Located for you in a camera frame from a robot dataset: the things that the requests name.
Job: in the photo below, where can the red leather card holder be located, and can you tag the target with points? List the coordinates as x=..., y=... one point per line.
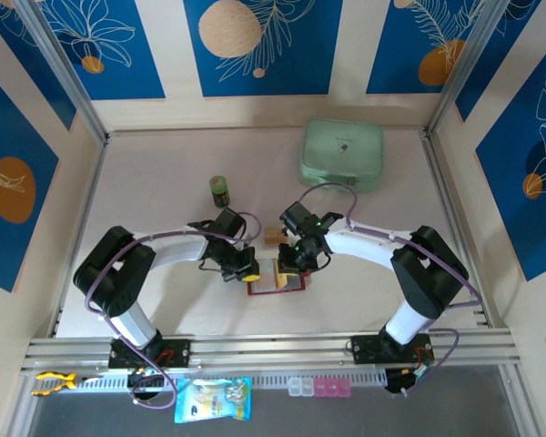
x=264, y=282

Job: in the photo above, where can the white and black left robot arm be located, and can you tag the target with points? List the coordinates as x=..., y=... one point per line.
x=118, y=273

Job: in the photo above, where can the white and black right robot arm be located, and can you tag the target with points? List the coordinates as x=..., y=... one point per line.
x=364, y=248

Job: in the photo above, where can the small green bottle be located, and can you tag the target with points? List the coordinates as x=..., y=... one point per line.
x=219, y=191

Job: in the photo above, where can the mint green zip pouch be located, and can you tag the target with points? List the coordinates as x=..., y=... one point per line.
x=341, y=150

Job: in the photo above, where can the clear and pink pill organiser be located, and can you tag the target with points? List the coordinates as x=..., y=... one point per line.
x=318, y=388

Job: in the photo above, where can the blue snack bag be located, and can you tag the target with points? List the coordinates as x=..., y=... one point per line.
x=214, y=400

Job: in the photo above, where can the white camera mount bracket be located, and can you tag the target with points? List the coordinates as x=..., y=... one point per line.
x=290, y=232

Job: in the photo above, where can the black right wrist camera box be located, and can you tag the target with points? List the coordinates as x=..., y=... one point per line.
x=296, y=215

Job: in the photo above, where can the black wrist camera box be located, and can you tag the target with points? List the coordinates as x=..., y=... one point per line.
x=230, y=223
x=296, y=215

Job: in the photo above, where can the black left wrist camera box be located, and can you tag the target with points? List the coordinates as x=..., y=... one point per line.
x=230, y=223

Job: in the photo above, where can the aluminium mounting rail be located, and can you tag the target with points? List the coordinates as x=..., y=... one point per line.
x=273, y=350

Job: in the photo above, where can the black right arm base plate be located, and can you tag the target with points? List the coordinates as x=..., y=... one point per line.
x=364, y=348

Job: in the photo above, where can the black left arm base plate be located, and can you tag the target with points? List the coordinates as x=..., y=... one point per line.
x=177, y=352

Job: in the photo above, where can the aluminium side rail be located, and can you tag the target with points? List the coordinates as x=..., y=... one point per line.
x=83, y=205
x=440, y=182

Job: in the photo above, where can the aluminium frame post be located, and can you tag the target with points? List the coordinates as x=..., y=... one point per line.
x=67, y=68
x=464, y=68

